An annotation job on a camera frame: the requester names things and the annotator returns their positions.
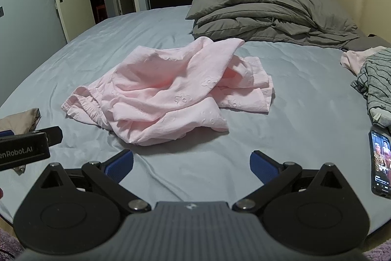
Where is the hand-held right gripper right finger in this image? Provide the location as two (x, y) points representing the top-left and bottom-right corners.
(232, 150), (356, 214)

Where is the black smartphone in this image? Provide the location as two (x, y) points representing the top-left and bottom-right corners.
(368, 129), (391, 197)

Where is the pink embroidered garment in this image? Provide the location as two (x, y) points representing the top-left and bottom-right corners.
(60, 36), (275, 147)

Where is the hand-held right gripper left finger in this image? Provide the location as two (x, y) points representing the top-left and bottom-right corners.
(29, 150), (151, 214)

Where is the grey pillow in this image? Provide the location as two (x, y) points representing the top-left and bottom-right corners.
(342, 34), (391, 52)

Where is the beige folded cloth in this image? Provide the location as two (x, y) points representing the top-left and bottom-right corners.
(0, 108), (41, 137)

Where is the grey folded duvet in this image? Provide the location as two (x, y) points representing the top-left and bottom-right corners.
(185, 0), (367, 50)

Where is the purple rug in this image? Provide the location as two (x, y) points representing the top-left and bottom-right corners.
(0, 227), (23, 261)

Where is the grey striped garment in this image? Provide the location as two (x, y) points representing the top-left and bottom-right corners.
(350, 47), (391, 127)

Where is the small pink cloth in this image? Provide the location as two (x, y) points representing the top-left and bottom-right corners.
(340, 46), (387, 76)

